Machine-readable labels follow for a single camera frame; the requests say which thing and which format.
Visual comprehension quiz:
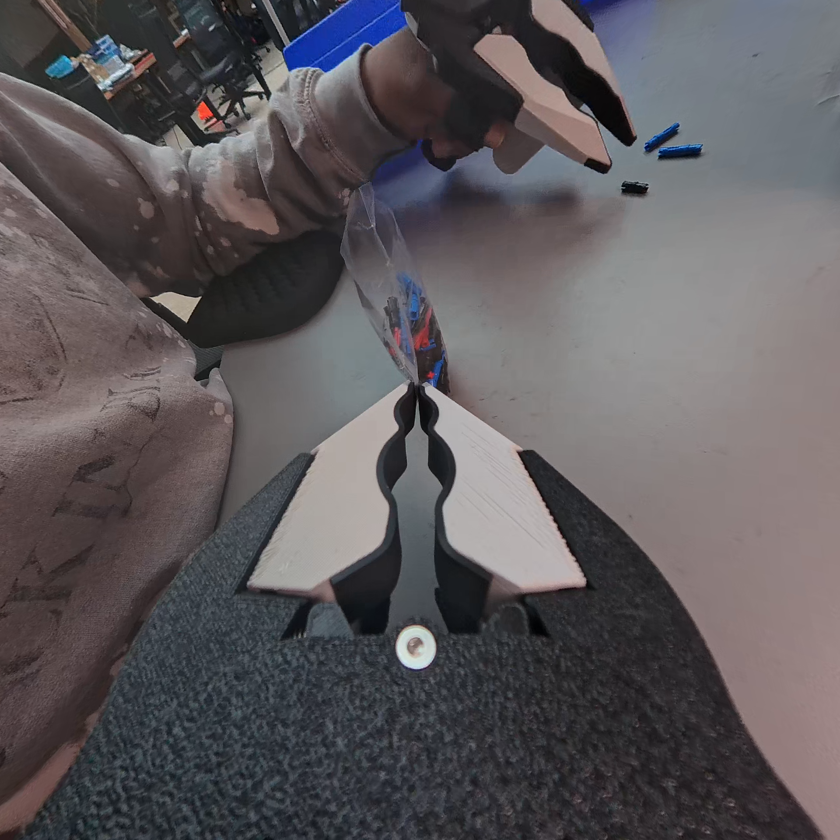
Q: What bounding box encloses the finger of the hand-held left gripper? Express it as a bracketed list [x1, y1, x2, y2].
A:
[472, 33, 613, 175]
[528, 0, 639, 147]

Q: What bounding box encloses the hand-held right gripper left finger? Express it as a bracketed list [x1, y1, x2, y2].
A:
[246, 381, 421, 636]

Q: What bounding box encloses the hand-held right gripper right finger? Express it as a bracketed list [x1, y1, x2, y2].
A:
[419, 382, 588, 636]

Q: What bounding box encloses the small clear plastic bag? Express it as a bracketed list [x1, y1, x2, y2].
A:
[339, 182, 454, 395]

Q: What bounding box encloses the person's left forearm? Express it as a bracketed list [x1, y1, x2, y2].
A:
[0, 47, 413, 298]

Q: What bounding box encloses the grey desk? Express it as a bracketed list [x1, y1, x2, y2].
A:
[85, 0, 840, 840]

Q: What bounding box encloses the person's left hand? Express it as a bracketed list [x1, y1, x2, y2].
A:
[364, 29, 457, 145]

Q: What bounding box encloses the blue plastic storage bin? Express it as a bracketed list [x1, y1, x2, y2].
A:
[282, 0, 412, 73]

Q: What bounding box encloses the black chair armrest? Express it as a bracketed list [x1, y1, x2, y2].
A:
[140, 228, 346, 382]

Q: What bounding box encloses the black office chair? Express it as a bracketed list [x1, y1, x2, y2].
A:
[167, 20, 271, 132]

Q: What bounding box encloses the person's grey sweatshirt torso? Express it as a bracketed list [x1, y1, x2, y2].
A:
[0, 164, 235, 829]

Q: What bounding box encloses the wooden background table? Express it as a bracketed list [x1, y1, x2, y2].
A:
[45, 34, 160, 101]

